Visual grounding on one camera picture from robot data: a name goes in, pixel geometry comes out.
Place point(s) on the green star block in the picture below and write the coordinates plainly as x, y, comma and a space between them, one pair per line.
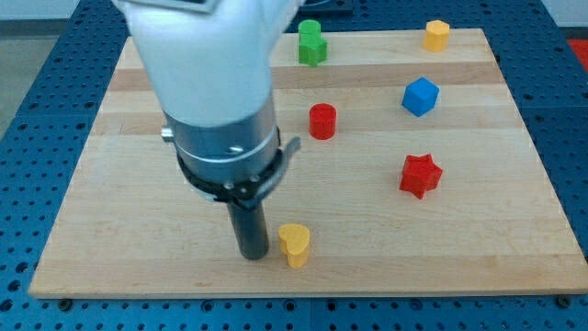
312, 49

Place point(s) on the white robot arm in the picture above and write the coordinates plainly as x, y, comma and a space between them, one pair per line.
209, 64

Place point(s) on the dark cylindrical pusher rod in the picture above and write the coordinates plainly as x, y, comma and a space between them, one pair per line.
249, 226

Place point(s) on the yellow heart block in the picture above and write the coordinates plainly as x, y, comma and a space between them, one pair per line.
295, 243

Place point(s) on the green cylinder block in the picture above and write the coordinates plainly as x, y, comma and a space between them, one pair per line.
310, 27

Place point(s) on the red star block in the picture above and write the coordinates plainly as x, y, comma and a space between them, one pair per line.
420, 174

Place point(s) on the blue cube block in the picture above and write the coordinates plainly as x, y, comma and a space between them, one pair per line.
420, 96

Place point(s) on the red cylinder block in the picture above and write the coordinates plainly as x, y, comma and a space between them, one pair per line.
322, 121

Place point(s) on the wooden board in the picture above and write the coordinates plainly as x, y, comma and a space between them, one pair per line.
131, 227

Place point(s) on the silver tool mount with clamp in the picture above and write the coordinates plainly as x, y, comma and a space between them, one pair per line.
240, 161

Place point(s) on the yellow hexagon block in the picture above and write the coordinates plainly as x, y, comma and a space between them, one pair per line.
436, 35

